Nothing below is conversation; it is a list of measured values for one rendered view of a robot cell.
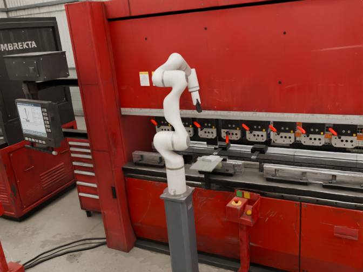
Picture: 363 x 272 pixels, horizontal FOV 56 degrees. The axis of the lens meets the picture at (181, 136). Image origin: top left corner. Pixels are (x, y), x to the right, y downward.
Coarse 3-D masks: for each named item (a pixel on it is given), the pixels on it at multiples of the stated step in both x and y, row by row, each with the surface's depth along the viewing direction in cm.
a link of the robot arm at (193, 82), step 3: (192, 69) 250; (192, 72) 250; (195, 72) 252; (192, 75) 250; (195, 75) 251; (189, 78) 250; (192, 78) 250; (195, 78) 251; (189, 81) 251; (192, 81) 250; (195, 81) 251; (189, 84) 252; (192, 84) 251; (195, 84) 251; (198, 84) 254; (189, 87) 252
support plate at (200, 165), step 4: (200, 160) 278; (216, 160) 275; (220, 160) 274; (196, 164) 271; (200, 164) 270; (204, 164) 269; (208, 164) 269; (212, 164) 268; (216, 164) 267; (192, 168) 263; (196, 168) 263; (200, 168) 262; (204, 168) 261; (208, 168) 261; (212, 168) 260
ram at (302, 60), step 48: (336, 0) 207; (144, 48) 276; (192, 48) 258; (240, 48) 242; (288, 48) 228; (336, 48) 215; (144, 96) 291; (240, 96) 253; (288, 96) 238; (336, 96) 224
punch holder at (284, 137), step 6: (276, 126) 248; (282, 126) 246; (288, 126) 244; (294, 126) 244; (282, 132) 248; (288, 132) 245; (294, 132) 249; (276, 138) 251; (282, 138) 249; (288, 138) 246; (294, 138) 251
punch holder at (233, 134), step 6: (222, 120) 266; (228, 120) 263; (234, 120) 261; (240, 120) 262; (222, 126) 267; (228, 126) 265; (234, 126) 263; (240, 126) 263; (222, 132) 269; (228, 132) 266; (234, 132) 264; (240, 132) 265; (228, 138) 268; (234, 138) 265; (240, 138) 266
